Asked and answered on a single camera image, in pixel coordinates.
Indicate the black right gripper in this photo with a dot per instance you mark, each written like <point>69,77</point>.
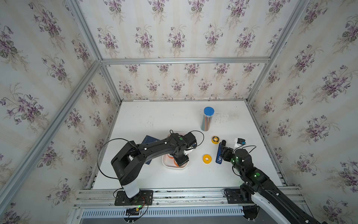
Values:
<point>227,152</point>

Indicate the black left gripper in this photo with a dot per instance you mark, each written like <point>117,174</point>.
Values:
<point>181,162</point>

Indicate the small yellow black tape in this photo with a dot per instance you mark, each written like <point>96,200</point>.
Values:
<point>215,140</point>

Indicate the yellow sealing tape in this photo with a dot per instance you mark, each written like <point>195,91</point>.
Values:
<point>207,159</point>

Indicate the orange sealing tape bottom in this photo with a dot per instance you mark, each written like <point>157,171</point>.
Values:
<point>175,163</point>

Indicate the white storage box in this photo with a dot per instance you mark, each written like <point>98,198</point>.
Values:
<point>167,163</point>

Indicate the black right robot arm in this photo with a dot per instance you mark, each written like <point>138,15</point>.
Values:
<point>257,188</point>

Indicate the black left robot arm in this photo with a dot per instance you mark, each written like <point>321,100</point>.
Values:
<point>130,159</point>

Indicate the blue book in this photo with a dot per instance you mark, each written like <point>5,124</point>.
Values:
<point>148,140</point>

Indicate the blue-capped pencil tube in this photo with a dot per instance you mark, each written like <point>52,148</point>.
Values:
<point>208,113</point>

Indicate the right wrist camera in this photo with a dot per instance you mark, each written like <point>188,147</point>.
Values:
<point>239,142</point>

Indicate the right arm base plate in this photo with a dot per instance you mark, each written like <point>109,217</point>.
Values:
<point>237,196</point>

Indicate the aluminium front rail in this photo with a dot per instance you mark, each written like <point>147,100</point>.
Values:
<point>169,202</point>

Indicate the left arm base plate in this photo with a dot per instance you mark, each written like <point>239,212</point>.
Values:
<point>134,197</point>

